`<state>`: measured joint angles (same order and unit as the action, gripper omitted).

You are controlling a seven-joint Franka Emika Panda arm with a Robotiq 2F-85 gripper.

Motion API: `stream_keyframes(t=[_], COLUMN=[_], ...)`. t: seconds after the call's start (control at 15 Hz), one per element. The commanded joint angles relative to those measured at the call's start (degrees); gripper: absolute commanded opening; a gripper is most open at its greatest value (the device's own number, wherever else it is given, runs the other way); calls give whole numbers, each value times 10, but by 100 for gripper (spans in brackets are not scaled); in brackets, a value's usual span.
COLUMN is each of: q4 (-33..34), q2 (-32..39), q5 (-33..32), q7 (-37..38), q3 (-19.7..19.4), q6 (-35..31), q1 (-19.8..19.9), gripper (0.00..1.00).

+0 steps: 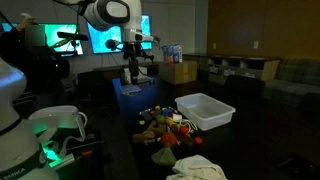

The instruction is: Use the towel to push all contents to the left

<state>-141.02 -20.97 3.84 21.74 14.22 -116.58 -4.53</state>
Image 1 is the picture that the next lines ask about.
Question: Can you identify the white cup with cord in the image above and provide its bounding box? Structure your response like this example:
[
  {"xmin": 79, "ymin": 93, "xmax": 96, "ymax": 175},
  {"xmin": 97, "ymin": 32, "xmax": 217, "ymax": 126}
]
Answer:
[{"xmin": 172, "ymin": 114, "xmax": 197, "ymax": 130}]

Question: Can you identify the blue plush toy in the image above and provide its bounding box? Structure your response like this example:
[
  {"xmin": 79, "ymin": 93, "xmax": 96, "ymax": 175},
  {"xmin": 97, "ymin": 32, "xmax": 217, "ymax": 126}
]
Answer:
[{"xmin": 162, "ymin": 108, "xmax": 174, "ymax": 117}]

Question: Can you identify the right wall monitor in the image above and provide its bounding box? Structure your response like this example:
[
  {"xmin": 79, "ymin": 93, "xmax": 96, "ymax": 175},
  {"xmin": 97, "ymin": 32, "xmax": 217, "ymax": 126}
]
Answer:
[{"xmin": 87, "ymin": 15, "xmax": 152, "ymax": 54}]

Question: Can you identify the brown plush moose toy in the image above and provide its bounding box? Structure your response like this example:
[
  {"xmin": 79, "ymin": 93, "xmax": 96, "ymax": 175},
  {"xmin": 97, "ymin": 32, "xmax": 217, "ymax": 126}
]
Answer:
[{"xmin": 132, "ymin": 121, "xmax": 166, "ymax": 145}]

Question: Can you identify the white plastic bin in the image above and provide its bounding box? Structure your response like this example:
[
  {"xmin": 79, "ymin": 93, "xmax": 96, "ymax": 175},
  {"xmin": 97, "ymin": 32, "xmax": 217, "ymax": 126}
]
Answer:
[{"xmin": 175, "ymin": 93, "xmax": 236, "ymax": 131}]

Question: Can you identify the wooden shelf cabinet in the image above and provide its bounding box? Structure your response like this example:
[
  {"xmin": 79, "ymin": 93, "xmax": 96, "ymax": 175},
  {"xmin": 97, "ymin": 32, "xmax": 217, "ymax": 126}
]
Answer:
[{"xmin": 183, "ymin": 53, "xmax": 280, "ymax": 85}]

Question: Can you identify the red plush ball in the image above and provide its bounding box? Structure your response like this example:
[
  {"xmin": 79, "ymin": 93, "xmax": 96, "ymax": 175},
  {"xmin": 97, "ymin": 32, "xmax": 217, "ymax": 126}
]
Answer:
[{"xmin": 161, "ymin": 132, "xmax": 177, "ymax": 147}]

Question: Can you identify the cardboard box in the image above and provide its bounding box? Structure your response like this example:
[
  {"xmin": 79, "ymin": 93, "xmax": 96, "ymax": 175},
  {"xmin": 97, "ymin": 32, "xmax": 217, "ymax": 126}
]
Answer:
[{"xmin": 159, "ymin": 61, "xmax": 197, "ymax": 85}]

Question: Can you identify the black camera on stand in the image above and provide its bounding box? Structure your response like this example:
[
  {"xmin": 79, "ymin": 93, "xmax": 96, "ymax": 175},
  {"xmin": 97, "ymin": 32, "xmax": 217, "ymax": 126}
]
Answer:
[{"xmin": 55, "ymin": 32, "xmax": 89, "ymax": 47}]

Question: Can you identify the green fabric pouch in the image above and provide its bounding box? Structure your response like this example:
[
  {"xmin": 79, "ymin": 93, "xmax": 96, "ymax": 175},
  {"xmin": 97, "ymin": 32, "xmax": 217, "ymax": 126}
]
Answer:
[{"xmin": 151, "ymin": 147, "xmax": 176, "ymax": 166}]

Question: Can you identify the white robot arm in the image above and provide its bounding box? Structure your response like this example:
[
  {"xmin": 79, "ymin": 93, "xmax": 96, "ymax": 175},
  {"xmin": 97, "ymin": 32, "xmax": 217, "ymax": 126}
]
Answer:
[{"xmin": 0, "ymin": 0, "xmax": 154, "ymax": 180}]

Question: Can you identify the green apple toy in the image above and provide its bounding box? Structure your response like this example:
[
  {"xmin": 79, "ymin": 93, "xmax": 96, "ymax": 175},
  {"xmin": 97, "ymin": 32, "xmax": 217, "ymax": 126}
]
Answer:
[{"xmin": 156, "ymin": 115, "xmax": 166, "ymax": 124}]

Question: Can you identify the blue cereal box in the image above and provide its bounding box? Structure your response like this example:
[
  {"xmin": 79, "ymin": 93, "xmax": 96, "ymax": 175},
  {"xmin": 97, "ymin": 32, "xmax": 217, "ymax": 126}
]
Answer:
[{"xmin": 162, "ymin": 44, "xmax": 182, "ymax": 64}]

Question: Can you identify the white terry towel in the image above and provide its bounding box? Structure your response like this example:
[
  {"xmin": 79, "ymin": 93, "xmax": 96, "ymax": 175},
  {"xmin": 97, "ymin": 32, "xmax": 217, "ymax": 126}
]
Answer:
[{"xmin": 166, "ymin": 155, "xmax": 228, "ymax": 180}]

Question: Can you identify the green plaid sofa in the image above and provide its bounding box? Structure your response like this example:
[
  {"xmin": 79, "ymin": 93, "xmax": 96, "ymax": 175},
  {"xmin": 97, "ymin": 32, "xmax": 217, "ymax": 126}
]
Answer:
[{"xmin": 263, "ymin": 59, "xmax": 320, "ymax": 106}]

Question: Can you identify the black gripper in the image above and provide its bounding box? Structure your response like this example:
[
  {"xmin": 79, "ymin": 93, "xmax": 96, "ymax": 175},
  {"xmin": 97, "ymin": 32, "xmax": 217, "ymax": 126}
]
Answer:
[{"xmin": 123, "ymin": 43, "xmax": 154, "ymax": 85}]

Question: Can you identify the white VR headset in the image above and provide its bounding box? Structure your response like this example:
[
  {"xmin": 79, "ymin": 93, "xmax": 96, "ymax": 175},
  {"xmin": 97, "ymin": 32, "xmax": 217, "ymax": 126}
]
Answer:
[{"xmin": 27, "ymin": 105, "xmax": 88, "ymax": 142}]

